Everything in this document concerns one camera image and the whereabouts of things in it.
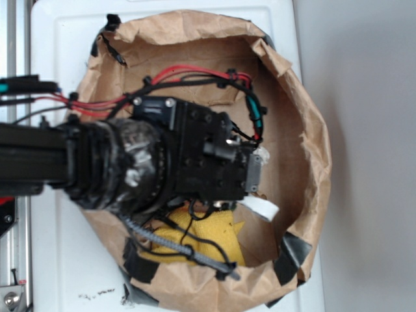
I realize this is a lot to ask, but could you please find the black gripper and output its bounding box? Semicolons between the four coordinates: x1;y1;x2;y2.
133;96;261;203

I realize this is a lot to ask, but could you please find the crumpled white paper ball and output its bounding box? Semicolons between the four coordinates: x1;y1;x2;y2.
254;146;270;166

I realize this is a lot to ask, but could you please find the yellow knitted cloth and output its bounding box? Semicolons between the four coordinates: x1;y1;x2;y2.
150;207;246;266

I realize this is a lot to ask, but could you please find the brown paper bag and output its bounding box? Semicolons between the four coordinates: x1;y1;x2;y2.
65;10;332;311

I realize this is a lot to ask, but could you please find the white plastic tray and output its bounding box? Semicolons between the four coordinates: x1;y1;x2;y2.
29;0;327;312

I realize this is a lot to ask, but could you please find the grey braided cable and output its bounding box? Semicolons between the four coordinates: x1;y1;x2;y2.
117;213;242;282

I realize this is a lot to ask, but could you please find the red and black wire bundle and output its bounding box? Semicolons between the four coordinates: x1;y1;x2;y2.
0;64;268;144

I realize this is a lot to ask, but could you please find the aluminium extrusion frame rail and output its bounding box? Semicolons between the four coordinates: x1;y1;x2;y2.
1;1;33;311

